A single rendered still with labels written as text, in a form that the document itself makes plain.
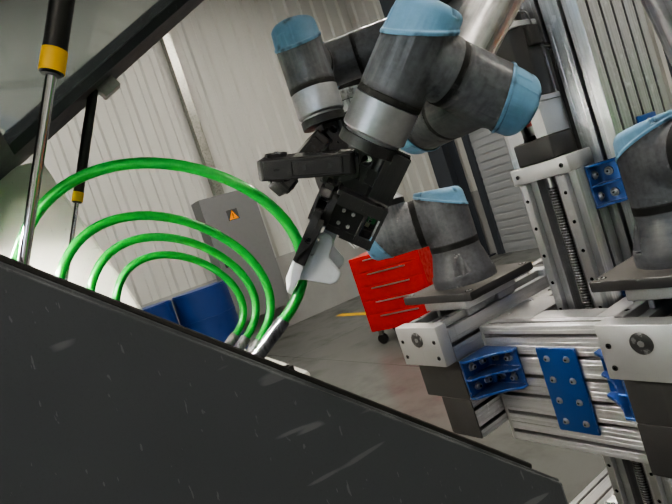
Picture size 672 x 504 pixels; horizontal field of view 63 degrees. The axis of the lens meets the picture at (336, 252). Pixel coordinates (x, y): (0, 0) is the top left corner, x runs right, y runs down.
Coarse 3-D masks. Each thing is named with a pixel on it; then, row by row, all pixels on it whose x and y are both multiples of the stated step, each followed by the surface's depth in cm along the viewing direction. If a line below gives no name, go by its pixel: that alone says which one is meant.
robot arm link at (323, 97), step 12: (324, 84) 83; (336, 84) 85; (300, 96) 84; (312, 96) 83; (324, 96) 83; (336, 96) 84; (300, 108) 84; (312, 108) 83; (324, 108) 83; (336, 108) 85; (300, 120) 86
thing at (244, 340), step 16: (128, 240) 89; (144, 240) 90; (160, 240) 91; (176, 240) 92; (192, 240) 93; (224, 256) 95; (96, 272) 86; (240, 272) 95; (256, 304) 96; (256, 320) 96
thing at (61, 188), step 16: (112, 160) 67; (128, 160) 67; (144, 160) 67; (160, 160) 67; (176, 160) 67; (80, 176) 66; (96, 176) 67; (208, 176) 67; (224, 176) 67; (48, 192) 66; (64, 192) 67; (256, 192) 67; (272, 208) 67; (288, 224) 68; (16, 240) 67; (16, 256) 67; (304, 288) 68; (288, 304) 68; (288, 320) 68
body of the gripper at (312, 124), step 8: (328, 112) 83; (336, 112) 84; (344, 112) 86; (312, 120) 84; (320, 120) 83; (328, 120) 84; (336, 120) 86; (304, 128) 85; (312, 128) 86; (320, 128) 86; (328, 128) 86; (336, 128) 86; (328, 136) 85; (336, 136) 86; (328, 144) 86; (336, 144) 86; (344, 144) 86; (320, 184) 88
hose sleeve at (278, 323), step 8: (280, 320) 68; (272, 328) 68; (280, 328) 68; (264, 336) 68; (272, 336) 68; (280, 336) 69; (264, 344) 68; (272, 344) 68; (256, 352) 68; (264, 352) 68
